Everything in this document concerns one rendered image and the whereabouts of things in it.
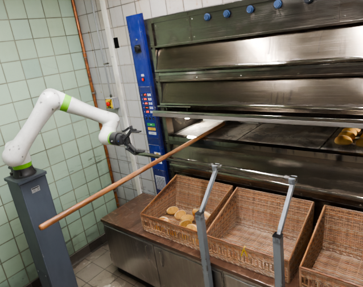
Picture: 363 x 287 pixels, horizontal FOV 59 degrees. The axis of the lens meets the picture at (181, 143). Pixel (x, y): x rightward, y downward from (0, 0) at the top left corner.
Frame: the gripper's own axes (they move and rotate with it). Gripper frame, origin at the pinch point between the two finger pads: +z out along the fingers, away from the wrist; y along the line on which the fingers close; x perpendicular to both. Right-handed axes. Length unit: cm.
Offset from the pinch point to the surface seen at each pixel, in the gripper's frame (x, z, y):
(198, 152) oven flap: -57, 2, 29
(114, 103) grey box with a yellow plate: -51, -81, -11
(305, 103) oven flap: -52, 87, -13
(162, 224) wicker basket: -5, 1, 64
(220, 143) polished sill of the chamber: -55, 25, 18
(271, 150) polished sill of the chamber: -54, 64, 19
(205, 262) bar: 6, 44, 73
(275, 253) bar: 6, 90, 49
